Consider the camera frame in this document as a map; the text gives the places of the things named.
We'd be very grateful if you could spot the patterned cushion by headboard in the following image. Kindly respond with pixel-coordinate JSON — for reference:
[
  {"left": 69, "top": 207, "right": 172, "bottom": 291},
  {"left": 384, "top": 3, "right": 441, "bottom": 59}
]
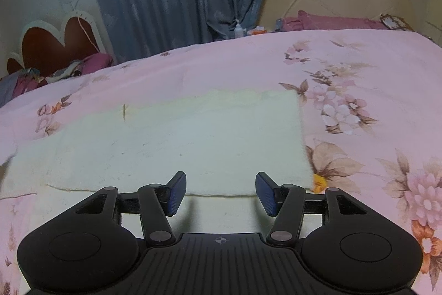
[{"left": 380, "top": 14, "right": 413, "bottom": 32}]

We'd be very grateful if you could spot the orange small box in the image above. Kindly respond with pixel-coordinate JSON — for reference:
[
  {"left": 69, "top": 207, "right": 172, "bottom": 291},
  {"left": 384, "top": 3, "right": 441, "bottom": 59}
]
[{"left": 247, "top": 26, "right": 267, "bottom": 36}]

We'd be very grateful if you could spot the pile of colourful clothes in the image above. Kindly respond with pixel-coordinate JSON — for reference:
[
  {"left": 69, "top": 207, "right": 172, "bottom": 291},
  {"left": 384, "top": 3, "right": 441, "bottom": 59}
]
[{"left": 0, "top": 52, "right": 115, "bottom": 107}]

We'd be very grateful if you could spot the magenta pillow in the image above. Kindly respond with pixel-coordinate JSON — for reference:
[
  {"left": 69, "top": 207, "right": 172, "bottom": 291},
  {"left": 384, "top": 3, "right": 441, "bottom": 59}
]
[{"left": 275, "top": 11, "right": 386, "bottom": 32}]

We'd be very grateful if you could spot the white knitted cloth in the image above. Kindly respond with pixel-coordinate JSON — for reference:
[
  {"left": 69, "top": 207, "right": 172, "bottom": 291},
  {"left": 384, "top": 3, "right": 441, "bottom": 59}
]
[{"left": 0, "top": 89, "right": 315, "bottom": 235}]

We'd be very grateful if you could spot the pink floral bed sheet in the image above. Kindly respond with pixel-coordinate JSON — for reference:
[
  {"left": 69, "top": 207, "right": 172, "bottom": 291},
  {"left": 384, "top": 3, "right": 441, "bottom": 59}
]
[{"left": 1, "top": 29, "right": 441, "bottom": 294}]

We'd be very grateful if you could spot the white pump bottle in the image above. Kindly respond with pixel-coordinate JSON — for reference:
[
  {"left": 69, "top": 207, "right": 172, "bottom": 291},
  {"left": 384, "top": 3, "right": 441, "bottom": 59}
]
[{"left": 234, "top": 19, "right": 244, "bottom": 39}]

